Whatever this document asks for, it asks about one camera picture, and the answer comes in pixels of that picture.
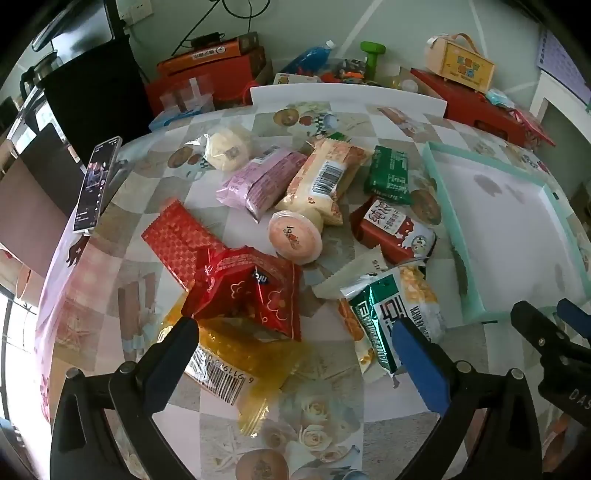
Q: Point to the orange box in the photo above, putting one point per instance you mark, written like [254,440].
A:
[198,60]

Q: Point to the yellow barcode snack packet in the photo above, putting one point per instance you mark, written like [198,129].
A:
[240,364]

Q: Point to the round bread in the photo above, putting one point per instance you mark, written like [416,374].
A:
[228,150]

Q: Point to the green and yellow snack packet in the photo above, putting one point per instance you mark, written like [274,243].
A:
[339,136]

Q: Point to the dark brown box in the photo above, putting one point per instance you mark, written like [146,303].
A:
[253,55]

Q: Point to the pile of small toys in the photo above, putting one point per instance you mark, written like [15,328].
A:
[344,71]

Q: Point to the white foam board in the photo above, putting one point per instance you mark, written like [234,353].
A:
[346,99]

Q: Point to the red-brown milk snack packet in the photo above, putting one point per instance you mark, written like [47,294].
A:
[388,230]

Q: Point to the red flower print snack packet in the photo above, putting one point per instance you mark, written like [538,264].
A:
[258,295]

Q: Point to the brown wooden panel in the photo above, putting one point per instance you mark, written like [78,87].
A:
[27,207]

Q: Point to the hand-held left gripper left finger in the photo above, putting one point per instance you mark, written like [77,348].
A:
[173,364]

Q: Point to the smartphone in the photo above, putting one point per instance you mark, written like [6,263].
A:
[94,184]

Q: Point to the jelly cup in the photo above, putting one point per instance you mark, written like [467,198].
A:
[295,237]

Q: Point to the clear plastic container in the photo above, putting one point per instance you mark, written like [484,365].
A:
[184,97]

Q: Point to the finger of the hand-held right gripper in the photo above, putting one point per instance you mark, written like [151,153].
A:
[535,325]
[575,318]

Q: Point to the green dumbbell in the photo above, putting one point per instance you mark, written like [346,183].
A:
[371,60]

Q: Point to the red gift box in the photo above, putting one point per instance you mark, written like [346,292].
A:
[466,108]

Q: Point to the white card box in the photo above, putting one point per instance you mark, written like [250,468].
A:
[295,78]

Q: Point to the white wall socket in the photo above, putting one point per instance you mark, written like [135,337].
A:
[136,8]

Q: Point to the small beige snack packet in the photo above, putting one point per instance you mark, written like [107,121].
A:
[351,277]

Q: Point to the red patterned snack packet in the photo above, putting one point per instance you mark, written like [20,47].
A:
[175,240]

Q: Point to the teal tray box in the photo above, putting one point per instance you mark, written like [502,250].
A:
[498,221]

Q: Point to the blue plastic bottle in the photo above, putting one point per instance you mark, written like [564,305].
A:
[309,57]

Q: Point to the green and white snack packet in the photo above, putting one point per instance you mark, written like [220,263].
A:
[383,300]

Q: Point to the black power adapter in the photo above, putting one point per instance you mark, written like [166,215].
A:
[205,40]

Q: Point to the purple wall poster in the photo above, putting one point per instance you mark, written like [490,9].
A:
[565,60]

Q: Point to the dark green snack packet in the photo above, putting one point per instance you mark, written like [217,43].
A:
[388,173]

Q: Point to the red patterned pouch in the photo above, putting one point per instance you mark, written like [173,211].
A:
[531,127]

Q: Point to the cream and orange snack packet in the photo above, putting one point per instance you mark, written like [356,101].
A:
[318,180]

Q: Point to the beige carry box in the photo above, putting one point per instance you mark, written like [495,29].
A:
[461,67]

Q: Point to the blue face mask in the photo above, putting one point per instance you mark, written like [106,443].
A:
[497,98]

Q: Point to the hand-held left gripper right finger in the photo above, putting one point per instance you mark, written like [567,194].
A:
[418,364]

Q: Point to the pink snack packet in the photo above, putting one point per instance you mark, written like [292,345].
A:
[258,184]

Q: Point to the blue tissue pack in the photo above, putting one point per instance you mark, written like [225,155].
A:
[166,119]

